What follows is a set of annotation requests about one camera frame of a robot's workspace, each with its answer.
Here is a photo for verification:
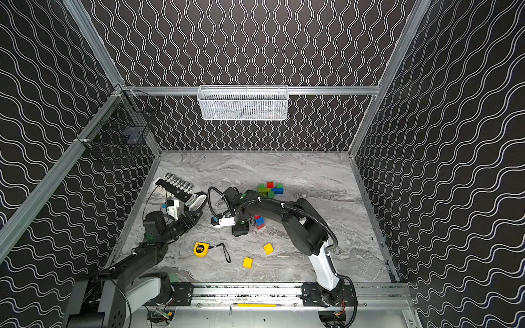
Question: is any yellow small lego brick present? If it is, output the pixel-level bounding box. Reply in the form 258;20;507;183
263;243;274;255

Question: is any black wire mesh basket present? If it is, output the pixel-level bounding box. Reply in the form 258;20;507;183
80;86;160;167

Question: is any lime green long lego brick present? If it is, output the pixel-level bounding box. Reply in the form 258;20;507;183
258;188;275;198

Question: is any yellow tape measure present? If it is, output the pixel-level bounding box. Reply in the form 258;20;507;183
194;242;210;258

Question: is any yellow lego brick front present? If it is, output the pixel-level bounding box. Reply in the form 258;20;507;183
243;257;253;269

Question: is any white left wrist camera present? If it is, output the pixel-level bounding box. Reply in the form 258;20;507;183
165;198;180;221

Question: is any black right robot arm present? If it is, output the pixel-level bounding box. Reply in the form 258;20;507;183
206;187;358;308

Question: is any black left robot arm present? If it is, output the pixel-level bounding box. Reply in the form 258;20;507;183
62;210;203;327

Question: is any white wire mesh basket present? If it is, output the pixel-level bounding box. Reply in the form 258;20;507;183
197;85;290;121

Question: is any black socket set holder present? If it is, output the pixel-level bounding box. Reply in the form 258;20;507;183
154;173;207;215

